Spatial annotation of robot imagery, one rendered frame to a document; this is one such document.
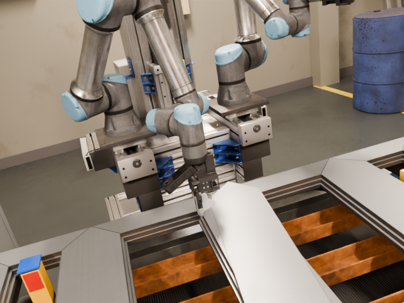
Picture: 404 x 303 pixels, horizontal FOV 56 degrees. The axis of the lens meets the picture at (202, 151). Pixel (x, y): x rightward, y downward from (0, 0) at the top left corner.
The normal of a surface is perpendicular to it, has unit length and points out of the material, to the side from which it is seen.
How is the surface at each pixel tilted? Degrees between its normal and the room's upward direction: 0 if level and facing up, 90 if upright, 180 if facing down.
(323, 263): 90
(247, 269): 0
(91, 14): 84
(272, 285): 0
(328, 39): 90
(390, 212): 0
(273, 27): 90
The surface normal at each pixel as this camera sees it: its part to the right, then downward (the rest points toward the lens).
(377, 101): -0.55, 0.42
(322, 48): 0.33, 0.33
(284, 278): -0.16, -0.90
